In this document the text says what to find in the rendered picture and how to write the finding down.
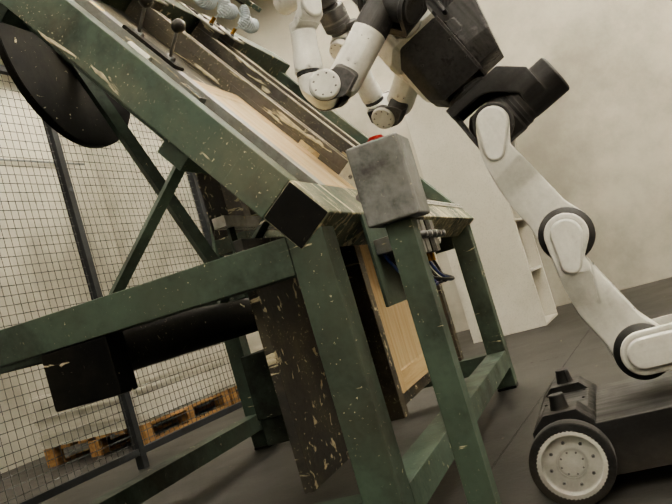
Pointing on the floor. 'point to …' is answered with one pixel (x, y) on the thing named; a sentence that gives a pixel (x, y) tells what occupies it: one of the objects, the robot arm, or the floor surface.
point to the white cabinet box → (483, 223)
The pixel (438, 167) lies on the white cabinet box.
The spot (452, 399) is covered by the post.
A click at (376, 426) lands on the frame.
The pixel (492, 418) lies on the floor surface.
